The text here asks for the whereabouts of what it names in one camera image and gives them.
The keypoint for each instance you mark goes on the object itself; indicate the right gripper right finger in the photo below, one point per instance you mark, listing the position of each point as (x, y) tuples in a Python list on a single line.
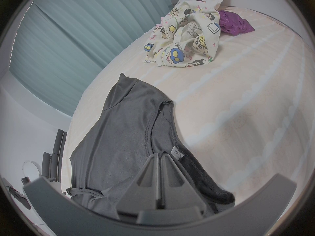
[(177, 193)]

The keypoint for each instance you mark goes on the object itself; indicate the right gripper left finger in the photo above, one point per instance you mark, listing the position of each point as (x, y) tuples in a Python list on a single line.
[(142, 190)]

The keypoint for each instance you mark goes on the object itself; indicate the black T-shirt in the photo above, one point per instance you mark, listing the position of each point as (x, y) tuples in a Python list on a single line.
[(118, 136)]

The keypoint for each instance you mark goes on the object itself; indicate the bed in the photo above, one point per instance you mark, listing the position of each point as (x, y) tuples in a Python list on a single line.
[(246, 107)]

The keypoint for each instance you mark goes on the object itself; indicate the dark grey chest of drawers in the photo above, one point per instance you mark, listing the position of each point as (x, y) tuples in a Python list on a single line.
[(55, 154)]

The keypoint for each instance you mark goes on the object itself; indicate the round white mirror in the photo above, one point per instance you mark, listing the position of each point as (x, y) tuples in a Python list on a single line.
[(24, 168)]

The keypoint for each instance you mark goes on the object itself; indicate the white printed pyjama garment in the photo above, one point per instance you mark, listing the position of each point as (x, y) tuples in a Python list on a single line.
[(179, 40)]

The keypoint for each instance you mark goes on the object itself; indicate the blue-green curtain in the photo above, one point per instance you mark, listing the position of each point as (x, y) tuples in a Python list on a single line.
[(103, 16), (46, 70)]

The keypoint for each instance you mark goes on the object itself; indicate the purple garment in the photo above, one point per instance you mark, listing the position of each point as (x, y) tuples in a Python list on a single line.
[(233, 23)]

